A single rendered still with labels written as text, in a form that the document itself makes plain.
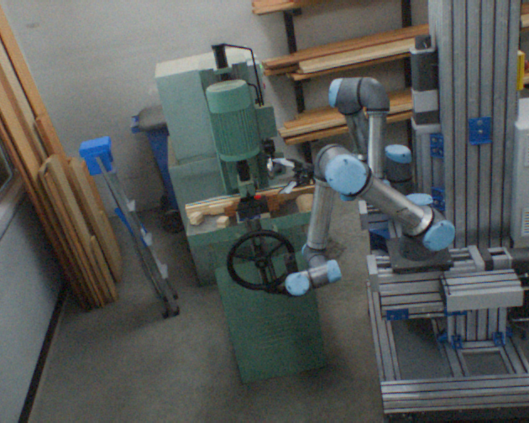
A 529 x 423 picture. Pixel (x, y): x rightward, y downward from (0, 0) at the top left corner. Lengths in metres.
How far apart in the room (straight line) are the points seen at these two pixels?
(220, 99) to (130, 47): 2.40
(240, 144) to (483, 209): 1.01
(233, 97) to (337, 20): 2.62
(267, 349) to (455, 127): 1.39
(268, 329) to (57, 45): 2.91
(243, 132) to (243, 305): 0.82
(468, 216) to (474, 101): 0.47
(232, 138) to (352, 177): 0.74
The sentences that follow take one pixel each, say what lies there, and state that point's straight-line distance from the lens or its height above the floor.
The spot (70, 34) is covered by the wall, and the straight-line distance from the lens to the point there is 4.57.
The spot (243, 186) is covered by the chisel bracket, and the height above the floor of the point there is 1.03.
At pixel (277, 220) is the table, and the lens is 2.31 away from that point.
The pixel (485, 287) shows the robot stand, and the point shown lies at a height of 0.73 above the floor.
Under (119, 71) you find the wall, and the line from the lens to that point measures 4.56.
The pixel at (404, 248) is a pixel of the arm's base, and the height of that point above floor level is 0.86.
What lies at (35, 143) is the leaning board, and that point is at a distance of 3.71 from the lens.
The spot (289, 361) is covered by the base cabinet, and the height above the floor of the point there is 0.09.
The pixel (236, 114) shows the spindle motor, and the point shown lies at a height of 1.36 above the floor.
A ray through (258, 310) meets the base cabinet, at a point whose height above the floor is 0.44.
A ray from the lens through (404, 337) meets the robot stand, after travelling 2.65.
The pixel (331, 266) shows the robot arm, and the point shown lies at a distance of 1.85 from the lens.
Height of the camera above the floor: 1.96
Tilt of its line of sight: 26 degrees down
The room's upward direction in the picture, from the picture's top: 11 degrees counter-clockwise
